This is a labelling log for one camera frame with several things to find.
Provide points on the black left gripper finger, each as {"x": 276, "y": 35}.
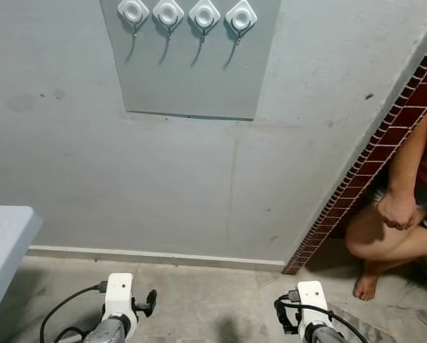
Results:
{"x": 151, "y": 301}

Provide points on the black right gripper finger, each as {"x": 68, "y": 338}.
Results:
{"x": 279, "y": 314}

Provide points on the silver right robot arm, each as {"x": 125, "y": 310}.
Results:
{"x": 322, "y": 334}

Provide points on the person's hand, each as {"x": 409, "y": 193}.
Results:
{"x": 397, "y": 210}

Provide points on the pale skirting board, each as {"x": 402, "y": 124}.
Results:
{"x": 163, "y": 257}

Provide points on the person's bare foot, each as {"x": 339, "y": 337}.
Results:
{"x": 365, "y": 287}

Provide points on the person's bare leg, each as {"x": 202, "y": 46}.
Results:
{"x": 374, "y": 239}

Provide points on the white plastic folding table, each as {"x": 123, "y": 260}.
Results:
{"x": 2, "y": 243}

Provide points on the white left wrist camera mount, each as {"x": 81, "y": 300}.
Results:
{"x": 119, "y": 293}

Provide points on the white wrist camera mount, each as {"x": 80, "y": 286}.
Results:
{"x": 119, "y": 293}
{"x": 315, "y": 300}

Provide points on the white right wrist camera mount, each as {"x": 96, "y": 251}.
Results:
{"x": 315, "y": 300}

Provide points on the red tiled wall edging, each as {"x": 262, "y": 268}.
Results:
{"x": 385, "y": 139}

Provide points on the grey wall hook panel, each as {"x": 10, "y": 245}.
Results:
{"x": 192, "y": 78}

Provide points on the white adhesive wall hook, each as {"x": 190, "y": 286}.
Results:
{"x": 133, "y": 11}
{"x": 241, "y": 15}
{"x": 168, "y": 12}
{"x": 204, "y": 13}

